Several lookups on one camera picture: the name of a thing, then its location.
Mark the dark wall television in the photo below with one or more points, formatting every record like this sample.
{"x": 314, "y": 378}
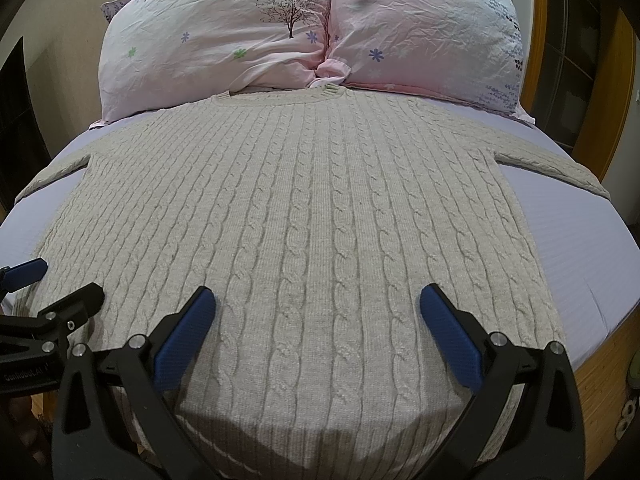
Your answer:
{"x": 22, "y": 148}

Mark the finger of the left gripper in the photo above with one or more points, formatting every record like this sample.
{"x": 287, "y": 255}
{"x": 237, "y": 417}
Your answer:
{"x": 34, "y": 350}
{"x": 13, "y": 278}

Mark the pink floral pillow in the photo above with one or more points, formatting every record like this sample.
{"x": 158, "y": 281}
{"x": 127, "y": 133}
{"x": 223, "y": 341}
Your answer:
{"x": 464, "y": 51}
{"x": 162, "y": 53}

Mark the beige cable knit sweater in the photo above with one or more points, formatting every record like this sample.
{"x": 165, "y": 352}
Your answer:
{"x": 316, "y": 217}

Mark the lavender bed sheet mattress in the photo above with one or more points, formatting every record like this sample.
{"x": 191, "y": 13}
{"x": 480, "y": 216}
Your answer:
{"x": 588, "y": 254}

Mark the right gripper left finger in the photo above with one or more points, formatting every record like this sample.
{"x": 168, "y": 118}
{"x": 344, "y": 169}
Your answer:
{"x": 112, "y": 420}

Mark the pink floral left pillow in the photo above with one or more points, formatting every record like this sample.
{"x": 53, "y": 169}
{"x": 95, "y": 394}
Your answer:
{"x": 162, "y": 53}

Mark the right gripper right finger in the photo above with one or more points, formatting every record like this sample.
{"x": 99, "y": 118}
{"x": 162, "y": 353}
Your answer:
{"x": 524, "y": 418}

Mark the wooden framed glass door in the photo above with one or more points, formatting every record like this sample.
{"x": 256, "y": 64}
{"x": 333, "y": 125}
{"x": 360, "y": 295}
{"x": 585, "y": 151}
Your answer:
{"x": 580, "y": 75}

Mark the pink floral right pillow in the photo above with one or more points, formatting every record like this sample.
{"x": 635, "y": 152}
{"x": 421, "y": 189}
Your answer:
{"x": 464, "y": 51}

